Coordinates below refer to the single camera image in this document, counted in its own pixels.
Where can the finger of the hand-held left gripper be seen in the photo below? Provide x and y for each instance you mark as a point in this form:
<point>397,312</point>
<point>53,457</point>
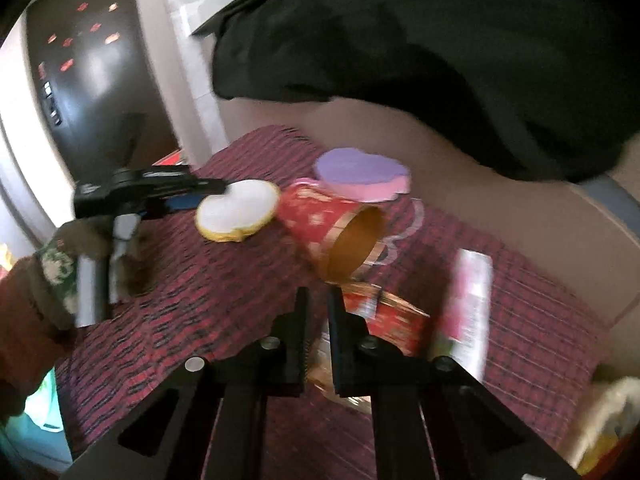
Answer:
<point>182,202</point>
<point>185,180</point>

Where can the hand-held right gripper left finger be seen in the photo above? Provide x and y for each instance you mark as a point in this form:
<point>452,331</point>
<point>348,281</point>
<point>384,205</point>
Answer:
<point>299,330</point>

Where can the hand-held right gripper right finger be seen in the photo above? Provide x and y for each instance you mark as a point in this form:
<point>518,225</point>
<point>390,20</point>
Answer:
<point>340,340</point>

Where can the white round lid yellow rim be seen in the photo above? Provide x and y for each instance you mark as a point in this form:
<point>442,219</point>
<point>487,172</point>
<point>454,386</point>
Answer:
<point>235,210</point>

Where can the red paper cup gold inside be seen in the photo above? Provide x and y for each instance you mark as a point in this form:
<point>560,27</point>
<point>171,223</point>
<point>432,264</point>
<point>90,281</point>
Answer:
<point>310,220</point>

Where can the grey bin with yellow bag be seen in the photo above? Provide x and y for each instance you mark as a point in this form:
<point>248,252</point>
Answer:
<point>615,410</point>

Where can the person's left forearm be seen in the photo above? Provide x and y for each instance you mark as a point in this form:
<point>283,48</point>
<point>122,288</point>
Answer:
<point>25,320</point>

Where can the person's left hand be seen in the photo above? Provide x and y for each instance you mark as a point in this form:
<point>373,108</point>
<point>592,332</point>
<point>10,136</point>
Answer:
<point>75,237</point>

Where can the red plaid tablecloth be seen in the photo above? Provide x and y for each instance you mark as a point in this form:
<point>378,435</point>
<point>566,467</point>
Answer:
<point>200,285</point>

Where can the black refrigerator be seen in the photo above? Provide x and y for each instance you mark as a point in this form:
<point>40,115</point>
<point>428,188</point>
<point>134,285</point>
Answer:
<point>90,75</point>

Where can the pink white packet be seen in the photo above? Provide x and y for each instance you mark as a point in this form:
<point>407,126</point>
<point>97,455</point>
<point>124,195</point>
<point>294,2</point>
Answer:
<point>467,305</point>

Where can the teal plastic bag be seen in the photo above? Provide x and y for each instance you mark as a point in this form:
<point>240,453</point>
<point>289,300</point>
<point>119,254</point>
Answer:
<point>40,405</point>

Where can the black cloth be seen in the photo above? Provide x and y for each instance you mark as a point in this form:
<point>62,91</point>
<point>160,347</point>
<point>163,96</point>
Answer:
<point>425,60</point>

